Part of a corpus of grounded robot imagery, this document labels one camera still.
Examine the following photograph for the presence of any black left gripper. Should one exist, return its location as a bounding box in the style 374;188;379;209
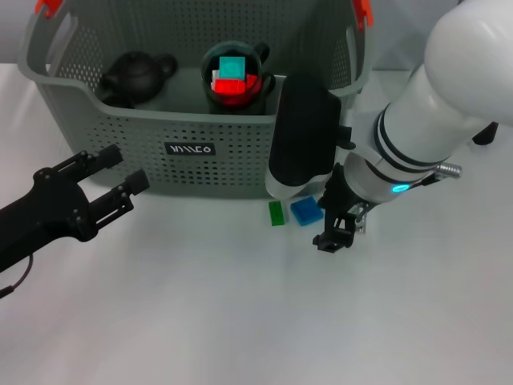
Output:
0;144;151;274

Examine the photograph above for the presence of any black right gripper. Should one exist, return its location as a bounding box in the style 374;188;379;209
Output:
312;162;376;253

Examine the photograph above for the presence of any blue square toy plate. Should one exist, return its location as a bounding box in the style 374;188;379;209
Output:
289;196;325;228

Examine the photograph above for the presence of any green toy brick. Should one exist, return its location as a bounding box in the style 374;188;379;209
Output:
267;200;288;228

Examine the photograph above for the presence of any long red toy brick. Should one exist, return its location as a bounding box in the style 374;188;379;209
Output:
211;78;246;95

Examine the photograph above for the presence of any teal square toy plate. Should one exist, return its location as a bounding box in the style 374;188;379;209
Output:
219;55;246;80

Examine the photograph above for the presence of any grey perforated storage basket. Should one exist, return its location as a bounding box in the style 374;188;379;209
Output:
18;0;376;200

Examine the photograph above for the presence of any black clay teapot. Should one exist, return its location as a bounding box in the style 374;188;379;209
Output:
99;51;178;110

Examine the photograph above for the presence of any metal right wrist connector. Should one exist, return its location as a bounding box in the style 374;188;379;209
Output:
435;162;463;178

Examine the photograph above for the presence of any orange basket latch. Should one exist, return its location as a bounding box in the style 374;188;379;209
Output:
353;0;374;31
34;0;63;19

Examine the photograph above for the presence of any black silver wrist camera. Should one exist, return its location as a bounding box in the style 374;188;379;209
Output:
267;75;357;200

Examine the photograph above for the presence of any thin dark gripper cable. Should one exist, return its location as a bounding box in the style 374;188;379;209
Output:
0;254;35;298

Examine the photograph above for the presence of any glass pitcher black handle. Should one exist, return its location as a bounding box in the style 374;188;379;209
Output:
471;120;500;146

